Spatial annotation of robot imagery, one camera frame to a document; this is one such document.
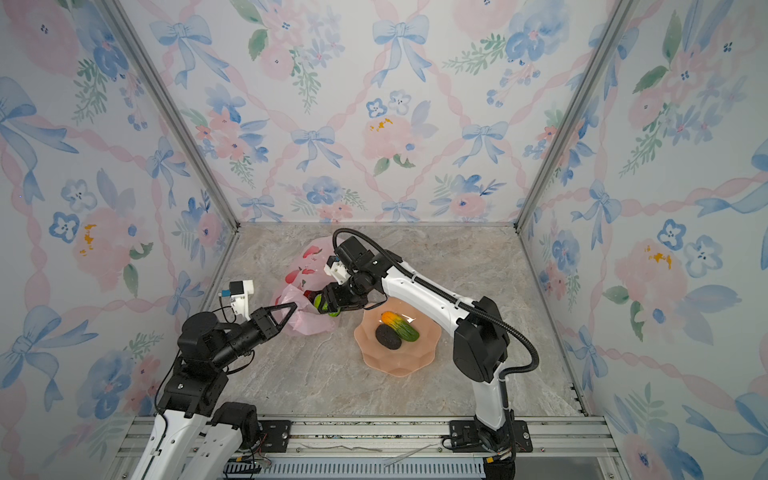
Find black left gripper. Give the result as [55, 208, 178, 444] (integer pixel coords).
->
[212, 302, 296, 373]

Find pink plastic bag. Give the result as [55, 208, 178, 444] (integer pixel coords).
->
[272, 236, 339, 337]

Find green apple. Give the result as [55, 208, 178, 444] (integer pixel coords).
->
[312, 294, 341, 317]

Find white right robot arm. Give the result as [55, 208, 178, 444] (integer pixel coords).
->
[310, 228, 513, 453]

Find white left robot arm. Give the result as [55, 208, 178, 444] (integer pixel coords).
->
[132, 302, 297, 479]

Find dark oval fruit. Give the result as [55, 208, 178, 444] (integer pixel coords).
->
[375, 324, 403, 350]

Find orange green papaya fruit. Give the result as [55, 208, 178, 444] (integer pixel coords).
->
[380, 311, 420, 342]

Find pink scalloped fruit plate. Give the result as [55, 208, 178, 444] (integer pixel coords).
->
[354, 299, 442, 377]

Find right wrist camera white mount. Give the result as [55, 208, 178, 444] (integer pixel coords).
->
[324, 256, 350, 285]

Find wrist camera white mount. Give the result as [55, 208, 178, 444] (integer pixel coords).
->
[220, 280, 254, 320]
[324, 256, 350, 285]

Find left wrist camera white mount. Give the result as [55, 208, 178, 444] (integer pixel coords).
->
[220, 280, 254, 320]

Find black corrugated cable right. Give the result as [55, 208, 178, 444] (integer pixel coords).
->
[331, 227, 540, 380]

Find aluminium corner post left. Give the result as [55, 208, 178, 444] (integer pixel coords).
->
[96, 0, 240, 232]

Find aluminium corner post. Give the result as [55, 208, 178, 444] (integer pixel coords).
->
[96, 0, 240, 232]
[514, 0, 636, 235]

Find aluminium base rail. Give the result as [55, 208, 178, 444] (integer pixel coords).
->
[107, 412, 629, 479]

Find aluminium corner post right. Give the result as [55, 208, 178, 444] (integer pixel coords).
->
[514, 0, 636, 235]

